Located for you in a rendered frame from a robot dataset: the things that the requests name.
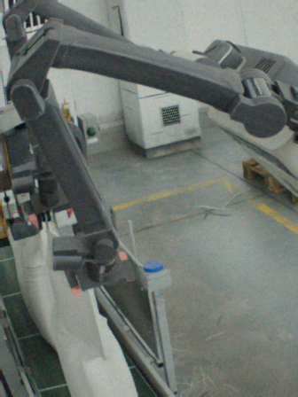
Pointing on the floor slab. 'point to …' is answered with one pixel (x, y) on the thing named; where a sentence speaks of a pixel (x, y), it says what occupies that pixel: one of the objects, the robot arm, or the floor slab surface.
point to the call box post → (164, 339)
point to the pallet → (252, 169)
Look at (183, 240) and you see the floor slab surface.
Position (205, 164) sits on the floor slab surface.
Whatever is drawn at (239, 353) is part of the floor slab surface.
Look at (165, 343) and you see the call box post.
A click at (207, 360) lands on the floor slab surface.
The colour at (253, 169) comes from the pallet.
